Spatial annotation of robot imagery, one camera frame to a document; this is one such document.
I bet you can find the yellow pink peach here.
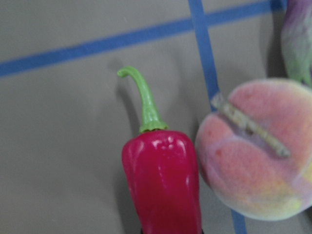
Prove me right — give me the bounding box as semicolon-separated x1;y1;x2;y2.
195;78;312;221

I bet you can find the purple eggplant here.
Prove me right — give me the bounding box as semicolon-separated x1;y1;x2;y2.
281;0;312;87

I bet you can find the red chili pepper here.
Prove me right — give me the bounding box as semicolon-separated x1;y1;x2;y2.
117;66;202;234

